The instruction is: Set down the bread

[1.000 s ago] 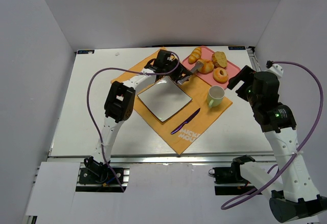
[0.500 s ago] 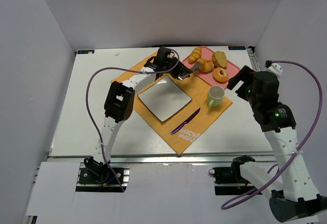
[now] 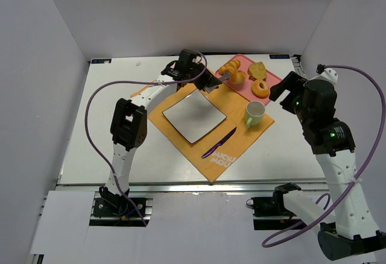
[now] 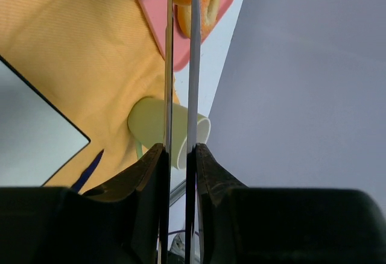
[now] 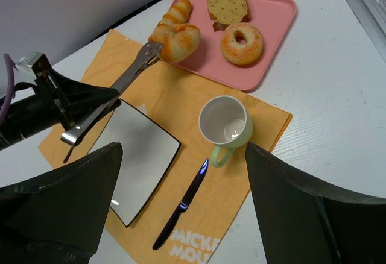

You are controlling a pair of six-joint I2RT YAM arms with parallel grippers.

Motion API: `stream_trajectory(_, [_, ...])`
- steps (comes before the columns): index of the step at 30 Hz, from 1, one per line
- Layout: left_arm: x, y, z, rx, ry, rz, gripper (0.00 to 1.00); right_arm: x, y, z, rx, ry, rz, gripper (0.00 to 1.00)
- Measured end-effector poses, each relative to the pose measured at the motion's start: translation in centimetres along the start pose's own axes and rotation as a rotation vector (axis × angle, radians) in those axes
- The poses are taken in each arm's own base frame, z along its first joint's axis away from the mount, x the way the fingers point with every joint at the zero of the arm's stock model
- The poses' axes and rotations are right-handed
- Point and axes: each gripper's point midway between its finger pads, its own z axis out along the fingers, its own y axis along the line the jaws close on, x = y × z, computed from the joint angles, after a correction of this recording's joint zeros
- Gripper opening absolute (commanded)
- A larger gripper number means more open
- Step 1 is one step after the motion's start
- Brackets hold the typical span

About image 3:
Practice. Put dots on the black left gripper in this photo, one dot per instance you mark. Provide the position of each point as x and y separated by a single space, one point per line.
208 81

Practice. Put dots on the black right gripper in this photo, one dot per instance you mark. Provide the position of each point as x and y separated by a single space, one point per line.
289 83

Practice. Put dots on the metal serving tongs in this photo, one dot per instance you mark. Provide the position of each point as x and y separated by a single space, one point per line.
221 78

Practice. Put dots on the round striped bread bun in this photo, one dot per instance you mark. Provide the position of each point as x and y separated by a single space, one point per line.
238 77

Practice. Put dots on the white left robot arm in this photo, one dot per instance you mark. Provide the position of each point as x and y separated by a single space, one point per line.
129 123

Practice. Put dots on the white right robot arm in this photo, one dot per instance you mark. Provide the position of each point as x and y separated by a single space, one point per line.
347 227

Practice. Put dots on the seeded bread slice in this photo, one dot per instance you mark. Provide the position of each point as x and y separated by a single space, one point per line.
257 71

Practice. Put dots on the striped long bread roll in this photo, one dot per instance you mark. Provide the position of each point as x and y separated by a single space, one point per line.
231 67

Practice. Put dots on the sugared donut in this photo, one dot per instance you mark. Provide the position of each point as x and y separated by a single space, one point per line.
260 88

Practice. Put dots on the white square plate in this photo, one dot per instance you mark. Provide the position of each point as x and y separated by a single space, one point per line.
194 116

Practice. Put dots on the light green mug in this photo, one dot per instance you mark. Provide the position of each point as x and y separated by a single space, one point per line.
254 112

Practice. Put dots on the purple knife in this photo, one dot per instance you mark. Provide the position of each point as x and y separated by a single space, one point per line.
218 144

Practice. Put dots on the orange cloth placemat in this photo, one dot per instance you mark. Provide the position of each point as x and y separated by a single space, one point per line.
167 157

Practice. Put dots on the white front cover board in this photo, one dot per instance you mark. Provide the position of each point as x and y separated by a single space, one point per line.
183 228

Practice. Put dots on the aluminium table rail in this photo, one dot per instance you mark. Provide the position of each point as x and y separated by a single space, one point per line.
199 187

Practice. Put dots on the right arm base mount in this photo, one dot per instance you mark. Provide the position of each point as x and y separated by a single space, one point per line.
268 216

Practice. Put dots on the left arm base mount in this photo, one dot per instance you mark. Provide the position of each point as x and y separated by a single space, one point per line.
114 210

